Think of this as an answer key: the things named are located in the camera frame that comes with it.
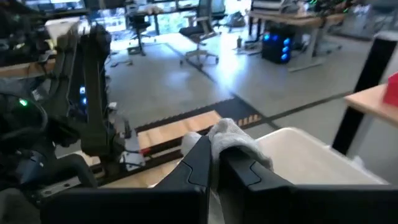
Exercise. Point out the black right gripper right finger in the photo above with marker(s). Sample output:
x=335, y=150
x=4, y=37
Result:
x=280, y=205

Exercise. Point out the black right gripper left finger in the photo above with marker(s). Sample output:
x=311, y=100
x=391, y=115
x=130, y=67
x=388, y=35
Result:
x=174, y=205

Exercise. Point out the white sock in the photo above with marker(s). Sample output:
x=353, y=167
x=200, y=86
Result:
x=230, y=133

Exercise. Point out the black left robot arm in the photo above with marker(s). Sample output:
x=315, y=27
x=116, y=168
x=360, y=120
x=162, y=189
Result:
x=93, y=93

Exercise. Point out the white plastic laundry basket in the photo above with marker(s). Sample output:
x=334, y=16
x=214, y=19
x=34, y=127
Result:
x=304, y=155

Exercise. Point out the computer with blue lights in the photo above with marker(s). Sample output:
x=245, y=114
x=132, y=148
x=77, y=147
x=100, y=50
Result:
x=276, y=46

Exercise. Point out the red plastic bin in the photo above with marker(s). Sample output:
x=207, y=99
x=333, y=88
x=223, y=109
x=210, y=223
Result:
x=391, y=90

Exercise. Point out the grey office chair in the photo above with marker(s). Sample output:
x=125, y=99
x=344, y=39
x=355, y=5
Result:
x=200, y=34

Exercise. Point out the wooden office desk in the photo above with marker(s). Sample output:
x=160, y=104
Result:
x=298, y=21

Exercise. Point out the black upright post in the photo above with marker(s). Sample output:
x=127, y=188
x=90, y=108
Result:
x=363, y=93

